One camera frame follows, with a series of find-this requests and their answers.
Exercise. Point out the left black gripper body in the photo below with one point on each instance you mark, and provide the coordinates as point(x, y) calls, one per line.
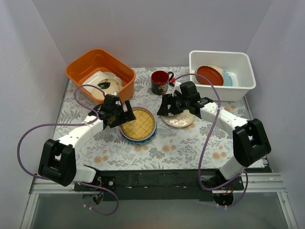
point(119, 115)

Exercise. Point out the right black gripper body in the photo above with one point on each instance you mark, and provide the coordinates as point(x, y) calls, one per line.
point(170, 105)

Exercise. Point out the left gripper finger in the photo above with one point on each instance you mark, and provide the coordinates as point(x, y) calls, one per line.
point(120, 121)
point(129, 113)

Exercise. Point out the woven bamboo tray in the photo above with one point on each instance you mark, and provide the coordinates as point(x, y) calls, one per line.
point(140, 125)

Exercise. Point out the pink plate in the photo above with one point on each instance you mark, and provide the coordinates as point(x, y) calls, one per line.
point(155, 122)

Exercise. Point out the light blue plate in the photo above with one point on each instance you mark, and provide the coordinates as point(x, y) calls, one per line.
point(146, 138)

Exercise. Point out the white deep scalloped plate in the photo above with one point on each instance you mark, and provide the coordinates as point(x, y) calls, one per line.
point(196, 74)

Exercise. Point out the red-brown plastic plate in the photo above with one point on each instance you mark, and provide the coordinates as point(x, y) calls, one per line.
point(210, 74)

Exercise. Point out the cream and blue floral plate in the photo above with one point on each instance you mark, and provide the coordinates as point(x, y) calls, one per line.
point(227, 79)

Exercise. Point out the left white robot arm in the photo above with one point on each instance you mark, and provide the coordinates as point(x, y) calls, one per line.
point(58, 159)

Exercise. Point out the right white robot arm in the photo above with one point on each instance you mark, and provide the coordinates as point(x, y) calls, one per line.
point(250, 141)

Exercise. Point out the cream floral plate in bin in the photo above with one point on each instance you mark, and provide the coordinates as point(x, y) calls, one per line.
point(113, 79)

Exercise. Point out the cream and green floral plate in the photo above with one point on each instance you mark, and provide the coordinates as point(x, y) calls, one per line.
point(181, 120)

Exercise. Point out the black and red mug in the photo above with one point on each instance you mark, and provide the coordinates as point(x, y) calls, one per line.
point(160, 81)

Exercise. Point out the cream plate with black motif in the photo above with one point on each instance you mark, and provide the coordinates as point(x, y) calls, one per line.
point(109, 86)

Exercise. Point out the dark teal scalloped plate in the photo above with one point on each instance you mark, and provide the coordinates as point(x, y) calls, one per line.
point(142, 142)

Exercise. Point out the floral patterned table mat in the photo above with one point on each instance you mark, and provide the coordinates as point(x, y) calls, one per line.
point(171, 148)

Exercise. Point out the white square dish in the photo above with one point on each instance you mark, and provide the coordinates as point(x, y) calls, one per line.
point(94, 80)

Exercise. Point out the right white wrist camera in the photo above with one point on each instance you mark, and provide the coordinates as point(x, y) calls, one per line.
point(176, 91)

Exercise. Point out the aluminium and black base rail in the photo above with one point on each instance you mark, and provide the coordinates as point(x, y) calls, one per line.
point(165, 199)

